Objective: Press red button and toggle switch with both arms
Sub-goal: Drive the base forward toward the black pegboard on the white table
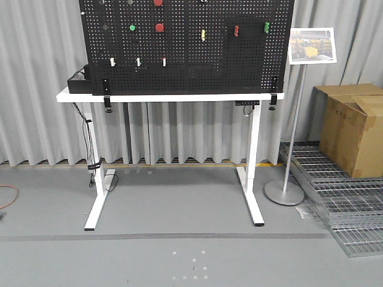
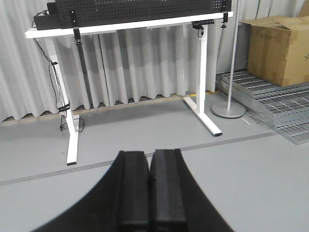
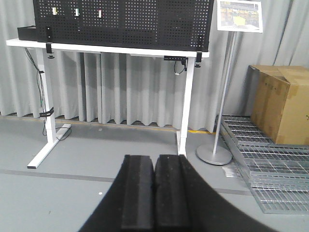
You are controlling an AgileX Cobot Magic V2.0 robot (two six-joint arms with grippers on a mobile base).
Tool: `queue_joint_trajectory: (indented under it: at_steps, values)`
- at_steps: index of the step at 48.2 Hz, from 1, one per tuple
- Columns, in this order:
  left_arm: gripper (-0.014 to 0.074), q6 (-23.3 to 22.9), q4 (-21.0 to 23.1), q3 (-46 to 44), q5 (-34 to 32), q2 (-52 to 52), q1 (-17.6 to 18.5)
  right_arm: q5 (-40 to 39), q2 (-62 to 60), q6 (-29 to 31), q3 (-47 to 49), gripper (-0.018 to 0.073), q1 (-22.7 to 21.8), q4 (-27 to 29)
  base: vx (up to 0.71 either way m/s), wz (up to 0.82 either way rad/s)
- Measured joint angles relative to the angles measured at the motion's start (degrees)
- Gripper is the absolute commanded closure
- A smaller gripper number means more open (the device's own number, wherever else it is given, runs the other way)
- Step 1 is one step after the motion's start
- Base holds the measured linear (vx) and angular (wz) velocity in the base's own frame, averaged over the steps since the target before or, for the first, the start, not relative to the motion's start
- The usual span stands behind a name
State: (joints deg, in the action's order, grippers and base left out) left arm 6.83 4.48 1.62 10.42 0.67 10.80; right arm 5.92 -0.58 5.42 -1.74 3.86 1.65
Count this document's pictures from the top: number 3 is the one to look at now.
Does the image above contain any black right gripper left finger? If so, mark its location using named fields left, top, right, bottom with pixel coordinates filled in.
left=80, top=155, right=155, bottom=232

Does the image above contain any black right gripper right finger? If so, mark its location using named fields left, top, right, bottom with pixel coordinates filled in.
left=154, top=155, right=273, bottom=232

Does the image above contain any metal grating platform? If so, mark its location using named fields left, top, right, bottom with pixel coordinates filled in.
left=221, top=116, right=309, bottom=215

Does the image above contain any grey curtain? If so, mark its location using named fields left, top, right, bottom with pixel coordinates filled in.
left=0, top=0, right=309, bottom=131

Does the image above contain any cardboard box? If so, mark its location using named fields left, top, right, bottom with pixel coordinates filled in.
left=251, top=65, right=309, bottom=145

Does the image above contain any black desk control box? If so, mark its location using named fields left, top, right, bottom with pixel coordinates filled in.
left=164, top=56, right=186, bottom=61

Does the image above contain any black perforated pegboard panel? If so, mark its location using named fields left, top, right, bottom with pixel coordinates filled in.
left=33, top=0, right=214, bottom=52

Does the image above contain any white standing desk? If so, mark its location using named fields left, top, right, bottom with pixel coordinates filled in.
left=6, top=38, right=210, bottom=169

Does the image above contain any silver sign stand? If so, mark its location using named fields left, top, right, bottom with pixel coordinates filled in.
left=196, top=0, right=263, bottom=166

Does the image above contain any black tray on desk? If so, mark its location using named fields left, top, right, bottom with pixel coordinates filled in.
left=17, top=25, right=37, bottom=41

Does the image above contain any black cable on desk leg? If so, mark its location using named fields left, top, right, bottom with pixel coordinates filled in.
left=23, top=47, right=72, bottom=141

